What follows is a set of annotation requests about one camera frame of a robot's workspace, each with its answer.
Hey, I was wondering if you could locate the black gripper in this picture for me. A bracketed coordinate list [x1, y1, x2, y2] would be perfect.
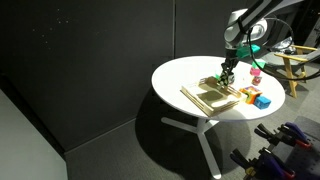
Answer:
[219, 49, 240, 86]

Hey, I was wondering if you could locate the pink soft cube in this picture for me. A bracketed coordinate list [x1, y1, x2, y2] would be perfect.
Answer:
[249, 67, 263, 77]

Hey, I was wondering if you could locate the multicolour plush cube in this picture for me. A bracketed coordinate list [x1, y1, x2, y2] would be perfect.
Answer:
[238, 85, 263, 105]

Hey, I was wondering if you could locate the shallow wooden crate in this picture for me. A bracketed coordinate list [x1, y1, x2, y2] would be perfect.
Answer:
[180, 76, 243, 118]

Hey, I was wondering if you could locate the blue soft cube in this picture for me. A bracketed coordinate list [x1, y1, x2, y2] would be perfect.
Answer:
[253, 95, 272, 110]

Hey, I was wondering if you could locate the dark red round toy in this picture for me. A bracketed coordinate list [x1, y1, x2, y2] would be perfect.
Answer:
[251, 75, 263, 87]

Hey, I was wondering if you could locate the wooden chair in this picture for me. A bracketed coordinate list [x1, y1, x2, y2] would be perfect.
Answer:
[274, 44, 319, 99]

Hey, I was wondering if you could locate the crumpled plastic bag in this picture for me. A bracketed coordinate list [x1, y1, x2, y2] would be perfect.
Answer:
[274, 36, 298, 54]

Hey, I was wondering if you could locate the white table base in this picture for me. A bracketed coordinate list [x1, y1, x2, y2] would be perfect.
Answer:
[161, 116, 223, 180]

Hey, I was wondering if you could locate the black perforated mounting board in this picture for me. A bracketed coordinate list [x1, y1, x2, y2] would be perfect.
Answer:
[286, 143, 320, 180]

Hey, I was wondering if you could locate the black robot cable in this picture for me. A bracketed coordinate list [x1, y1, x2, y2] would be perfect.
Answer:
[246, 18, 320, 81]

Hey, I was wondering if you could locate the purple handled spring clamp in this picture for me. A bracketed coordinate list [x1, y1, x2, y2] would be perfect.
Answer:
[258, 148, 297, 180]
[279, 121, 313, 149]

